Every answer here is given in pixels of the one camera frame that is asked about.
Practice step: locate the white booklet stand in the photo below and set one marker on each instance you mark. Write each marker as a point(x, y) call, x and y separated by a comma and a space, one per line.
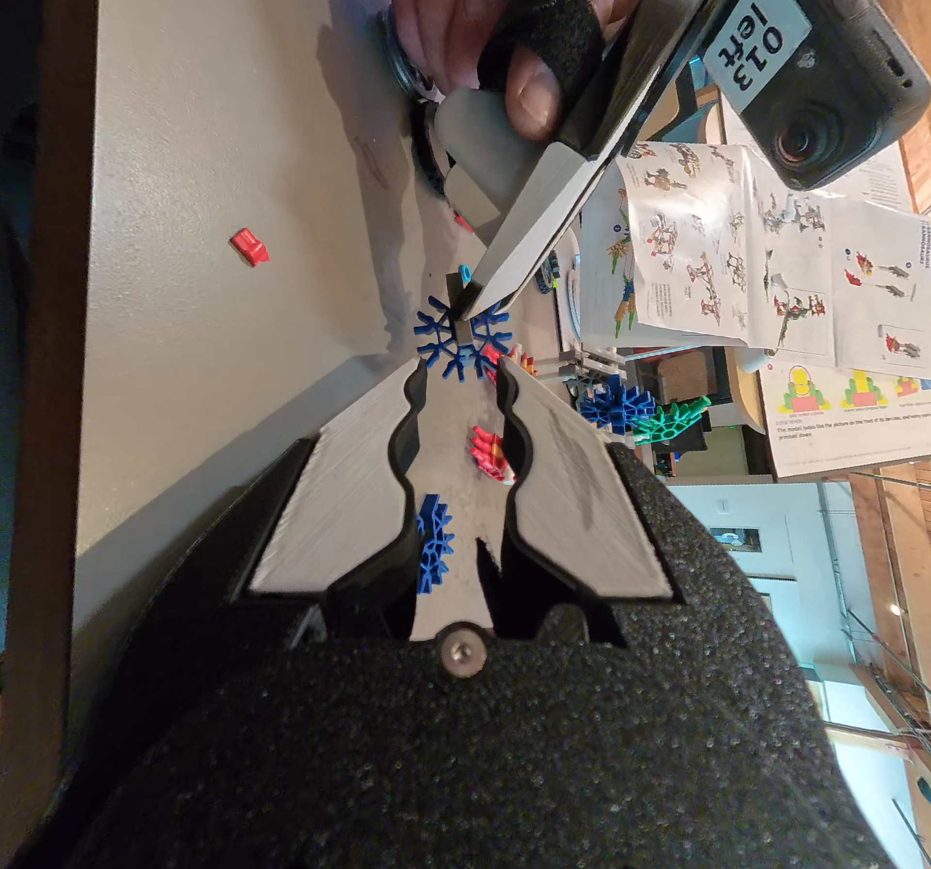
point(574, 302)

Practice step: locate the red fan connector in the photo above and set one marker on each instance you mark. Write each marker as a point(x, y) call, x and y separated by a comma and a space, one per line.
point(462, 220)

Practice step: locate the person's left hand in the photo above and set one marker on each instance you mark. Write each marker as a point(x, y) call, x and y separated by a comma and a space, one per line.
point(444, 11)

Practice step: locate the small black toy wheel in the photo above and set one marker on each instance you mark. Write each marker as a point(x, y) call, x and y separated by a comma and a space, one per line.
point(547, 273)

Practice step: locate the toy dinosaur model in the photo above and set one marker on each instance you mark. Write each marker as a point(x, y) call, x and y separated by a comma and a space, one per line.
point(614, 404)

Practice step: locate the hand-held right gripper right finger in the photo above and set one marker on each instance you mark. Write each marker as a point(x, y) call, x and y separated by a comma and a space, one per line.
point(589, 520)

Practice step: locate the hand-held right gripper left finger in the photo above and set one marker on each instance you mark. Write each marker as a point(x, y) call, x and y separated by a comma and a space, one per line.
point(334, 520)

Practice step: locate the small red clip piece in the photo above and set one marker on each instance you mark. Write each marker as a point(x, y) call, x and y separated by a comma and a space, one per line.
point(249, 247)

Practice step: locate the large white instruction sheet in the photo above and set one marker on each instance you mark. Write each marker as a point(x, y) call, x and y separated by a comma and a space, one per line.
point(873, 302)

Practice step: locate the grey clip connector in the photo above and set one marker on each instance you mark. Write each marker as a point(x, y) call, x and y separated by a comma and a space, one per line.
point(458, 302)

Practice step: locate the small white clip holder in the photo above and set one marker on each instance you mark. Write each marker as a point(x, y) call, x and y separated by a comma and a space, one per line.
point(756, 361)

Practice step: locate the round wooden table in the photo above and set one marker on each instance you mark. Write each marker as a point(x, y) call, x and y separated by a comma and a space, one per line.
point(745, 411)

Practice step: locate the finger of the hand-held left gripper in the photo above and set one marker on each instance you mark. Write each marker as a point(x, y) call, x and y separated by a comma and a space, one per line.
point(531, 229)

